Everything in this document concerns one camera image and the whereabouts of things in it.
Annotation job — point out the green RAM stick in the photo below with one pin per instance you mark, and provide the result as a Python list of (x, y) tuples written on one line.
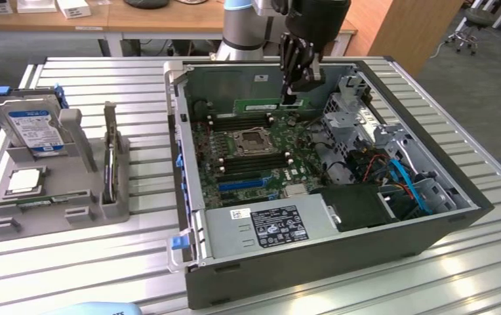
[(37, 201), (260, 106)]

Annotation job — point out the silver CPU chip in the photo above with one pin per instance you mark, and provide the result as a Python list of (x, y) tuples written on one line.
[(24, 180)]

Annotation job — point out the blue expansion slot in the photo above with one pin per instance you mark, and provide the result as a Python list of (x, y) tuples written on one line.
[(242, 185)]

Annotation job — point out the light blue object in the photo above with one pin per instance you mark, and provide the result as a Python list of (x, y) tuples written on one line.
[(97, 309)]

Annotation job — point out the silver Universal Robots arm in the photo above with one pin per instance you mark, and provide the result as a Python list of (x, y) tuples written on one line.
[(244, 29)]

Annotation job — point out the wooden cabinet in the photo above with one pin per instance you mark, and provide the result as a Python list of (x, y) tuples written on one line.
[(404, 33)]

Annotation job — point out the graphics card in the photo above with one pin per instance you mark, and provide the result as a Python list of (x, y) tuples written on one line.
[(112, 154)]

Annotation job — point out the silver chipset heat sink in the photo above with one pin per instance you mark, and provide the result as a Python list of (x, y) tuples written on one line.
[(297, 190)]

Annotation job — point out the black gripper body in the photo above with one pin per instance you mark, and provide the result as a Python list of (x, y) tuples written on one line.
[(316, 19)]

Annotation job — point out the white box with print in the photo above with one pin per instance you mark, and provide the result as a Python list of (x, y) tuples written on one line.
[(73, 9)]

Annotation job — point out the blue case latch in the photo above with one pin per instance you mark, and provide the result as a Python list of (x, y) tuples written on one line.
[(178, 243)]

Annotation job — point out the dark round object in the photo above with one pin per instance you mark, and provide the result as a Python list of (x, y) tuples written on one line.
[(146, 3)]

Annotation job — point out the black open PC case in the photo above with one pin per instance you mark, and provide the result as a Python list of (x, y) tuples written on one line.
[(347, 256)]

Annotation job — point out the CPU socket with metal frame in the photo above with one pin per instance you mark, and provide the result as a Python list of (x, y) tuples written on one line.
[(254, 141)]

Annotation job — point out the black RAM slot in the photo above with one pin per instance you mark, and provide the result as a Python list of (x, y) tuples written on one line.
[(254, 158), (240, 116), (257, 166), (241, 120), (256, 162), (242, 128), (241, 124), (258, 170)]

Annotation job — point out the green motherboard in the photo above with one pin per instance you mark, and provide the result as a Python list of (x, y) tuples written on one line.
[(273, 177)]

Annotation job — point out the black fan shroud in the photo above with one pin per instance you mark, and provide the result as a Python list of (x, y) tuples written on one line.
[(356, 206)]

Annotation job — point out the hard disk with blue label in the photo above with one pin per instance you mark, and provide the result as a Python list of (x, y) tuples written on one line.
[(30, 128)]

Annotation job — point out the grey power supply unit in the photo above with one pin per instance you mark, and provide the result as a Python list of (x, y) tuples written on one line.
[(233, 233)]

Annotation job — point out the black stool with chrome base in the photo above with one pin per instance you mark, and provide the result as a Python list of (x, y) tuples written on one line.
[(473, 23)]

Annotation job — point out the grey parts rack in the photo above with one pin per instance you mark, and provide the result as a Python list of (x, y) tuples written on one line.
[(80, 213)]

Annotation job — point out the grey metal disk bay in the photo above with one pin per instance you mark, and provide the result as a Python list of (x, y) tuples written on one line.
[(347, 121)]

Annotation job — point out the wooden desk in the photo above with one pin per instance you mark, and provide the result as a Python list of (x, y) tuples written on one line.
[(146, 19)]

